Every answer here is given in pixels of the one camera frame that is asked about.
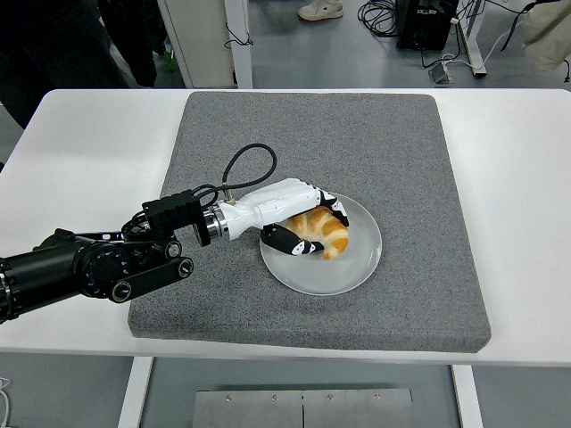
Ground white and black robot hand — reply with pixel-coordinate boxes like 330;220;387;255
220;177;352;259

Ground golden croissant bread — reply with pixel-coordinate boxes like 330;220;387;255
285;205;350;261

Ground pale grey round plate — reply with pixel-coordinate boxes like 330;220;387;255
260;190;384;296

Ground grey speckled foam mat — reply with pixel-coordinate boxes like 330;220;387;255
128;90;492;356

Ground white cabinet panel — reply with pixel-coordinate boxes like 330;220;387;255
156;0;236;88

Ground person's white shoe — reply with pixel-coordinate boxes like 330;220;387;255
297;0;345;21

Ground grey foot pedal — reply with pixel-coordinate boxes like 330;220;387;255
427;63;455;85

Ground white table leg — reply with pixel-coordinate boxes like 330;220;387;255
116;356;154;428
450;364;485;428

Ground black computer case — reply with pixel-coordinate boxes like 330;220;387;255
396;0;460;51

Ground white desk leg with foot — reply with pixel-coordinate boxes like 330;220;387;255
459;0;488;79

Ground person's legs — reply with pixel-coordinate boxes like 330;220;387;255
0;0;170;130

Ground beige cloth bag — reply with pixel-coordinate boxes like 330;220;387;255
500;0;571;84

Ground white upright post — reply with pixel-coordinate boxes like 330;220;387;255
222;0;254;89

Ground thin black cable loop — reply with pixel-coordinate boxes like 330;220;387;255
224;21;254;49

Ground bundle of black cables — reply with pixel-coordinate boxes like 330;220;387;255
360;0;401;39

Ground thin white cable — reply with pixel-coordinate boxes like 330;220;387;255
0;376;12;428

